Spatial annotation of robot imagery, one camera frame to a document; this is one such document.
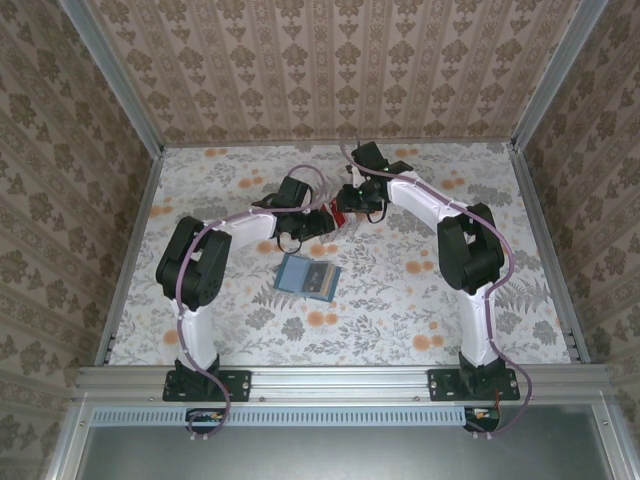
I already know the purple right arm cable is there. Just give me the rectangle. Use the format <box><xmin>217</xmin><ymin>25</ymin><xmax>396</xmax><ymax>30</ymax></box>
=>
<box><xmin>339</xmin><ymin>138</ymin><xmax>534</xmax><ymax>442</ymax></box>

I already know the wide aluminium frame rail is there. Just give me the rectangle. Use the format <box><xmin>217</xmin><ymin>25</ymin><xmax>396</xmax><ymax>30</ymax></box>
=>
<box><xmin>74</xmin><ymin>363</ymin><xmax>615</xmax><ymax>402</ymax></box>

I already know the blue card holder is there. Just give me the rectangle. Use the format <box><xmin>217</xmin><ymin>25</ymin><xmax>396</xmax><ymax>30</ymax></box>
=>
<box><xmin>273</xmin><ymin>252</ymin><xmax>344</xmax><ymax>302</ymax></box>

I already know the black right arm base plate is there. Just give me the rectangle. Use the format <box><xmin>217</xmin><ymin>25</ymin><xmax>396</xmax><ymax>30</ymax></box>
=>
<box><xmin>428</xmin><ymin>368</ymin><xmax>521</xmax><ymax>403</ymax></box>

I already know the thin aluminium rail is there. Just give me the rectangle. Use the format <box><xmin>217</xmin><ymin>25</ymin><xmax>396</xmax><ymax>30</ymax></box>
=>
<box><xmin>160</xmin><ymin>141</ymin><xmax>516</xmax><ymax>150</ymax></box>

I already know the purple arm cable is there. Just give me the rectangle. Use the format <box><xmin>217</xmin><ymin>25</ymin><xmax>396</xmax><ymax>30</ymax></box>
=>
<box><xmin>175</xmin><ymin>163</ymin><xmax>332</xmax><ymax>444</ymax></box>
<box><xmin>339</xmin><ymin>138</ymin><xmax>534</xmax><ymax>442</ymax></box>

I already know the aluminium side rail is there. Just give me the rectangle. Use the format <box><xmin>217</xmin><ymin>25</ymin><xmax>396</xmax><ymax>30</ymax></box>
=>
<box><xmin>93</xmin><ymin>147</ymin><xmax>166</xmax><ymax>369</ymax></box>
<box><xmin>505</xmin><ymin>142</ymin><xmax>592</xmax><ymax>367</ymax></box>

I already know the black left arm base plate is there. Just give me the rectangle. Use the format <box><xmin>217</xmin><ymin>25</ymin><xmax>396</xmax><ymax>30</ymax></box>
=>
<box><xmin>162</xmin><ymin>368</ymin><xmax>252</xmax><ymax>403</ymax></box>

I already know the aluminium frame post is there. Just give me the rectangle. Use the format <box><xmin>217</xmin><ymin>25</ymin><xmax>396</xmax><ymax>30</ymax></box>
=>
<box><xmin>509</xmin><ymin>0</ymin><xmax>601</xmax><ymax>151</ymax></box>
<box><xmin>58</xmin><ymin>0</ymin><xmax>167</xmax><ymax>155</ymax></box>

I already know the grey metal sheet panel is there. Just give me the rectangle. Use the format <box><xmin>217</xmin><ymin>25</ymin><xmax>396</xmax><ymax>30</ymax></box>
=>
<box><xmin>77</xmin><ymin>403</ymin><xmax>617</xmax><ymax>480</ymax></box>

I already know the grey slotted cable duct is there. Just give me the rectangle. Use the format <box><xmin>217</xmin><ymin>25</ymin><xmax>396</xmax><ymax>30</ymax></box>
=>
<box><xmin>92</xmin><ymin>405</ymin><xmax>501</xmax><ymax>427</ymax></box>

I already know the black wiring board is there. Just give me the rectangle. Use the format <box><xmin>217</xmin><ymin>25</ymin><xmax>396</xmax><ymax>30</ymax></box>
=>
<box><xmin>463</xmin><ymin>405</ymin><xmax>502</xmax><ymax>434</ymax></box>
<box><xmin>185</xmin><ymin>407</ymin><xmax>226</xmax><ymax>434</ymax></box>

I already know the dark credit card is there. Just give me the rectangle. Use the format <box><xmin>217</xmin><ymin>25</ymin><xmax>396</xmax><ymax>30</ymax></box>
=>
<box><xmin>302</xmin><ymin>262</ymin><xmax>337</xmax><ymax>295</ymax></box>

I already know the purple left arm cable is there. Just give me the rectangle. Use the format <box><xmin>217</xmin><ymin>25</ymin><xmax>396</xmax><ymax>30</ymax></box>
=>
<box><xmin>175</xmin><ymin>163</ymin><xmax>332</xmax><ymax>444</ymax></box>

